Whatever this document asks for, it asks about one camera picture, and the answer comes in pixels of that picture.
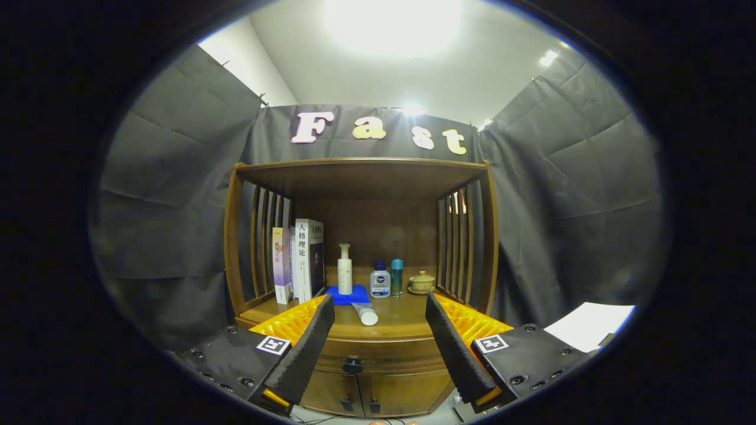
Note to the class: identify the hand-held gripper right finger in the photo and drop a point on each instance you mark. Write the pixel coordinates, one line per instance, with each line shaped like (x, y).
(455, 354)

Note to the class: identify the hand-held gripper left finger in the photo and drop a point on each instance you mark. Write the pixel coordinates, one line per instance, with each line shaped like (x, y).
(304, 357)

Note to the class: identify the brown wooden drawer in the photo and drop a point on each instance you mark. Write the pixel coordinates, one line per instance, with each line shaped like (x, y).
(390, 351)

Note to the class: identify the white squeeze tube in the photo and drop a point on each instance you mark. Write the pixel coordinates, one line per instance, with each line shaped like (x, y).
(366, 314)

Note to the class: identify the wooden cabinet door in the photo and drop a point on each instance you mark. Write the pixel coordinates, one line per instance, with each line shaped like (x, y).
(328, 392)
(407, 392)

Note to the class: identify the wooden countertop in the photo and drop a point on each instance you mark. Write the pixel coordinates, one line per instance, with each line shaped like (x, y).
(401, 313)

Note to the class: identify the brown wooden cabinet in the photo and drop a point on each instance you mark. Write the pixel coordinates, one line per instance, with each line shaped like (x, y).
(366, 230)

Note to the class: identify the beige lidded teacup with saucer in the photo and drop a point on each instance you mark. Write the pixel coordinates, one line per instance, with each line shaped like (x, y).
(422, 283)

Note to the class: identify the blue folded cloth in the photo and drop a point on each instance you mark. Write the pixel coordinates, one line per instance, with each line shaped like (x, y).
(360, 294)

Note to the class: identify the white pump bottle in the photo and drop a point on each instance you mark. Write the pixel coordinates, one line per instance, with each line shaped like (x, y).
(345, 277)

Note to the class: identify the slim teal bottle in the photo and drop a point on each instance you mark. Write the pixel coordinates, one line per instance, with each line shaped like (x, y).
(397, 280)

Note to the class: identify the thin purple book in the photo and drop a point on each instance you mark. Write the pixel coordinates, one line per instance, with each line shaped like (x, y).
(282, 265)

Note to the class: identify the thick white book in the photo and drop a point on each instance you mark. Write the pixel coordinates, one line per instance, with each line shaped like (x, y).
(303, 260)

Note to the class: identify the white bottle blue cap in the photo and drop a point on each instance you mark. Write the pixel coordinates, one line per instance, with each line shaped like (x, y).
(380, 283)

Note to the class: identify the white flat board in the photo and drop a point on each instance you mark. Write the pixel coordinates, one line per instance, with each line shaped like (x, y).
(590, 327)

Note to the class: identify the black backdrop cloth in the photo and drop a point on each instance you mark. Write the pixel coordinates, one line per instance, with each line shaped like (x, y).
(171, 206)

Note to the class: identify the round ceiling lamp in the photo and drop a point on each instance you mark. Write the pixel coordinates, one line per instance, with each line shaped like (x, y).
(390, 23)

